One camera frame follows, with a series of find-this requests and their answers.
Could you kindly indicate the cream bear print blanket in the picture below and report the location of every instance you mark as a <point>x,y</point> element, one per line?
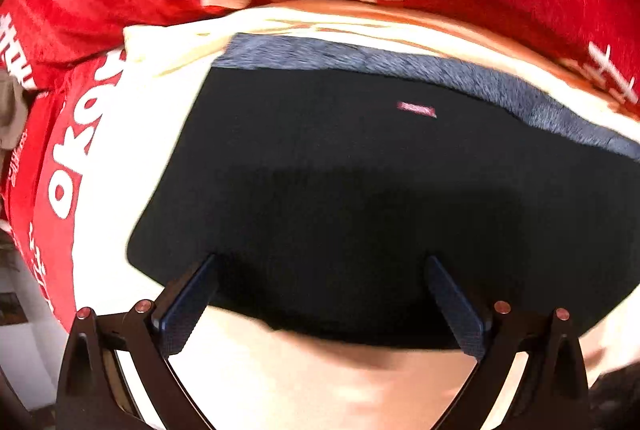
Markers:
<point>150,134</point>

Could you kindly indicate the black pants patterned blue waistband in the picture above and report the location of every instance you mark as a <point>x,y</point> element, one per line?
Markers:
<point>350,185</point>

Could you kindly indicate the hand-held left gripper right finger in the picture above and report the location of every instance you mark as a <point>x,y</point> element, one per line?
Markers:
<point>457,310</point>

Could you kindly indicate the brown cloth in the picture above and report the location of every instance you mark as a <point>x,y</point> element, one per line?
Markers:
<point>11,114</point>

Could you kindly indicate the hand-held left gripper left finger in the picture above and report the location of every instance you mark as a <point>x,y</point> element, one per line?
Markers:
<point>187,305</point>

